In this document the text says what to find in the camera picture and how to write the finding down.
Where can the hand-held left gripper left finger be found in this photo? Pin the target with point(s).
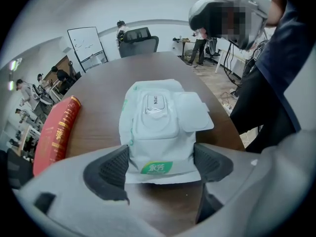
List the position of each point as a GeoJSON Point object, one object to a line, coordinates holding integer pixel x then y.
{"type": "Point", "coordinates": [106, 171]}

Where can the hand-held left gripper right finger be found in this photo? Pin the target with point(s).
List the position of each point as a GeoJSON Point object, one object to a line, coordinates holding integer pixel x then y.
{"type": "Point", "coordinates": [212, 163]}

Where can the white wet wipe pack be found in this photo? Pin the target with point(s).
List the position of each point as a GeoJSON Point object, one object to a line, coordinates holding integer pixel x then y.
{"type": "Point", "coordinates": [148, 142]}

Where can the white wet wipe lid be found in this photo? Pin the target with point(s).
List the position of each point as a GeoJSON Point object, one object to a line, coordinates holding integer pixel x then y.
{"type": "Point", "coordinates": [192, 112]}

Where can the white power strip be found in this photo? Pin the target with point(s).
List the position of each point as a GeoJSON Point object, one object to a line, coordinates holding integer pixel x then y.
{"type": "Point", "coordinates": [227, 106]}

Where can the red hardcover book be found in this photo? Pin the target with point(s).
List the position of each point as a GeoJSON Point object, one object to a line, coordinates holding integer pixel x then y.
{"type": "Point", "coordinates": [56, 132]}

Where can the black office chair with headrest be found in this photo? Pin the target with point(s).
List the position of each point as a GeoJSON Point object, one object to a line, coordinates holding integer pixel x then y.
{"type": "Point", "coordinates": [14, 167]}

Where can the white desk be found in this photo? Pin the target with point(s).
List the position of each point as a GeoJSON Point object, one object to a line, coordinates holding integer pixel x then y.
{"type": "Point", "coordinates": [234, 60]}

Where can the black swivel office chair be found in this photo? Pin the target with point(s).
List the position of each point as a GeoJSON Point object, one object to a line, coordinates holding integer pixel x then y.
{"type": "Point", "coordinates": [213, 49]}

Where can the person's dark clothing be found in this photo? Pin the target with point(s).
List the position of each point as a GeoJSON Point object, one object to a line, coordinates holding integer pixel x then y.
{"type": "Point", "coordinates": [284, 58]}

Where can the black mesh office chair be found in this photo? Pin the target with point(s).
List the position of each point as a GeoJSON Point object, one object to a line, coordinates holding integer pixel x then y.
{"type": "Point", "coordinates": [138, 46]}

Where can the whiteboard on black stand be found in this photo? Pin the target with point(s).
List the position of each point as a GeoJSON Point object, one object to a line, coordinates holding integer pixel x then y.
{"type": "Point", "coordinates": [84, 43]}

